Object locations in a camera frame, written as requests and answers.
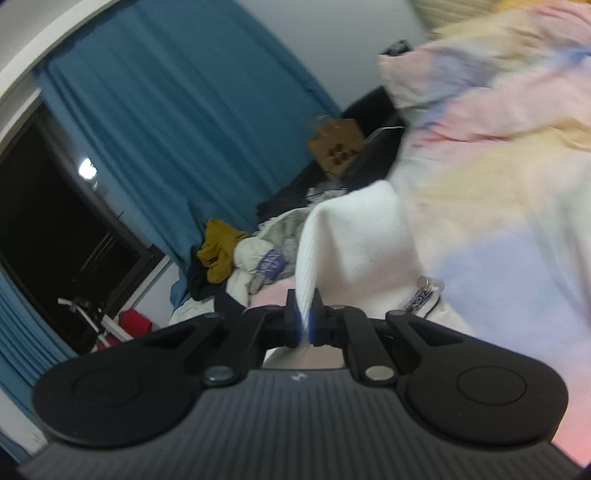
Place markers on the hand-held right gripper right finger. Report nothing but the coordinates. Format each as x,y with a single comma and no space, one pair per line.
315,323

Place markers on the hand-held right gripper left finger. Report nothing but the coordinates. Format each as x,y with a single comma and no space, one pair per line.
292,318

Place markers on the white garment with striped trim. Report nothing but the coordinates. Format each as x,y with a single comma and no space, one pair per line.
360,240

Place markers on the grey-white clothes pile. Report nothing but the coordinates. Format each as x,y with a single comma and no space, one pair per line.
272,244

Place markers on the mustard yellow cloth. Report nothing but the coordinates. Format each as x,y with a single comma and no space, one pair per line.
219,251

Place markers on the dark navy cloth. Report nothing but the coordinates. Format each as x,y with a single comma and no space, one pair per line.
198,279

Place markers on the red garment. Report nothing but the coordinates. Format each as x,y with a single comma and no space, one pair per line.
135,324

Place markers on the brown paper bag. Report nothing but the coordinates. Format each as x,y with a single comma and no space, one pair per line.
336,145

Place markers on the black armchair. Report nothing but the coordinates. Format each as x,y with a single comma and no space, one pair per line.
369,147

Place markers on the garment steamer stand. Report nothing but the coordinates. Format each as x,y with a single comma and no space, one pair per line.
94,321

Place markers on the wide blue curtain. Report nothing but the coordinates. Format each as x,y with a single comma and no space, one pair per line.
184,115

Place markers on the pastel tie-dye blanket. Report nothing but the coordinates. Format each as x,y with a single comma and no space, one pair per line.
508,184

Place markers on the dark window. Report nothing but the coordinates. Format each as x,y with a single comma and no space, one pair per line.
51,230

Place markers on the narrow blue curtain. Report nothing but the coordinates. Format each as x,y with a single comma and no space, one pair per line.
23,332

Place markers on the cream pillow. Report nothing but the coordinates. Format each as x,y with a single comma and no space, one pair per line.
457,11

